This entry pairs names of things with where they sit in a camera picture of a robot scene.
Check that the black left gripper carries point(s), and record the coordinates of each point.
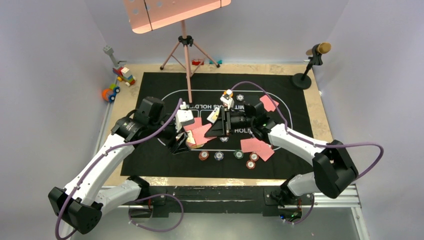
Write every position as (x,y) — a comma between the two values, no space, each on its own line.
(182,145)

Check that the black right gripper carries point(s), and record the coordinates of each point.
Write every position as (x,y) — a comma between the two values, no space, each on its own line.
(219,128)

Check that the face-up community card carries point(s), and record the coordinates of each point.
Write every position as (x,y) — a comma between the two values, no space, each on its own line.
(213,116)

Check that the lone blue chip mid-table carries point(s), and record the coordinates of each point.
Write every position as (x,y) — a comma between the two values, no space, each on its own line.
(224,139)

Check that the red-backed playing card deck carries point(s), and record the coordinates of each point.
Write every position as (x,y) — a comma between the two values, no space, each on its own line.
(199,134)

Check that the red poker chip stack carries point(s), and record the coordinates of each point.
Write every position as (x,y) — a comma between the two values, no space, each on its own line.
(203,155)

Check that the blue chips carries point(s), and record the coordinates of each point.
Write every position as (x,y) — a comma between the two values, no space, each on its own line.
(240,97)

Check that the blue poker chip stack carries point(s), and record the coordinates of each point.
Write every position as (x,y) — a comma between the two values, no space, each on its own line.
(219,156)

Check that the red chips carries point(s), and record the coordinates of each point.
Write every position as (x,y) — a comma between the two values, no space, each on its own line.
(253,158)

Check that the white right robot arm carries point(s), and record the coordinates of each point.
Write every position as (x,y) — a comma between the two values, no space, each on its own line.
(333,170)

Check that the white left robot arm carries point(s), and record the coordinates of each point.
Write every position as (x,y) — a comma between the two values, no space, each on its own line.
(106,155)

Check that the red playing card box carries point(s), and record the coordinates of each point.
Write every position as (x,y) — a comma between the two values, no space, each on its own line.
(191,142)

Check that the green poker chip stack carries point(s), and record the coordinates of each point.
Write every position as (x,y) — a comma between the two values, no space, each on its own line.
(238,154)

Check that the black poker table mat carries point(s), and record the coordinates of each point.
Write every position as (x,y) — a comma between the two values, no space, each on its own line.
(153,159)

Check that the small teal toy block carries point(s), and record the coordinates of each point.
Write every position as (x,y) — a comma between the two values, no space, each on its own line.
(216,62)

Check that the small red toy block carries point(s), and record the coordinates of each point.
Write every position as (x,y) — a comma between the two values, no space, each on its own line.
(198,62)

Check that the colourful toy block train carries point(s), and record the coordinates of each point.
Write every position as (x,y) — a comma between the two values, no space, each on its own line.
(123,74)

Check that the orange blue toy wheel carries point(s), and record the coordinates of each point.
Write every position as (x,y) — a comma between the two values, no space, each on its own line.
(109,94)

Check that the gold microphone on stand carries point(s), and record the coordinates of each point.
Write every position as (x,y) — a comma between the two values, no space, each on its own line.
(301,80)

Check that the grey toy block tower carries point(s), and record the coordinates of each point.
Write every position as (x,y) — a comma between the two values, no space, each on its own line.
(108,50)

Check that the pink music stand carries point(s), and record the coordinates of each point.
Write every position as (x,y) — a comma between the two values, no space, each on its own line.
(149,15)

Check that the aluminium mounting rail frame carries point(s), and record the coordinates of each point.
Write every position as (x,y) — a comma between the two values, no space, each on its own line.
(162,202)

